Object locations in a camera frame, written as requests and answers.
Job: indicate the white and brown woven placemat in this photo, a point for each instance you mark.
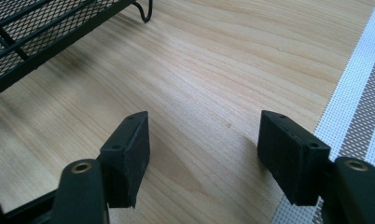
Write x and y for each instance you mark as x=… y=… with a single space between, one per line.
x=355 y=102

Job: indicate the black metal mesh rack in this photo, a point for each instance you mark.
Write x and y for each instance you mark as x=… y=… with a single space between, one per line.
x=27 y=37

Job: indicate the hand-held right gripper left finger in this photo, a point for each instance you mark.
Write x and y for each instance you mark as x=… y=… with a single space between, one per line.
x=124 y=161

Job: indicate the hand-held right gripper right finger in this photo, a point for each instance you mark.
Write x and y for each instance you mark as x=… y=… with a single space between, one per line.
x=293 y=157

